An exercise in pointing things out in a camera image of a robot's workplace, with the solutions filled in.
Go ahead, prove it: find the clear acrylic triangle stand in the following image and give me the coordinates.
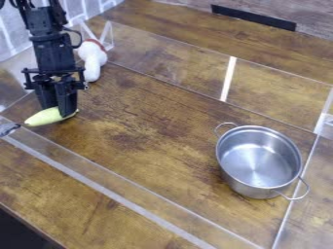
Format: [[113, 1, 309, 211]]
[[74, 21, 115, 51]]

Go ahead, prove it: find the black bar on table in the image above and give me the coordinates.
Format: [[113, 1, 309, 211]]
[[212, 4, 297, 31]]

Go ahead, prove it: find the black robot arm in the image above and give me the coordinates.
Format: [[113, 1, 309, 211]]
[[10, 0, 87, 118]]

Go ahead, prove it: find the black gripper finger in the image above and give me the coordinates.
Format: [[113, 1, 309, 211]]
[[55, 82, 78, 117], [35, 85, 58, 109]]

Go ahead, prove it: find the white toy mushroom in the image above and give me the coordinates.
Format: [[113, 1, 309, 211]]
[[78, 39, 109, 83]]

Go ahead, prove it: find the stainless steel pot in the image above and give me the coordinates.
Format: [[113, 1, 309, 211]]
[[214, 122, 309, 201]]

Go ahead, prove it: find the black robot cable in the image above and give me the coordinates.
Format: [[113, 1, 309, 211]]
[[62, 27, 85, 50]]

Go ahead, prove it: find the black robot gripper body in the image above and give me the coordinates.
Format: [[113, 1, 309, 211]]
[[23, 31, 86, 89]]

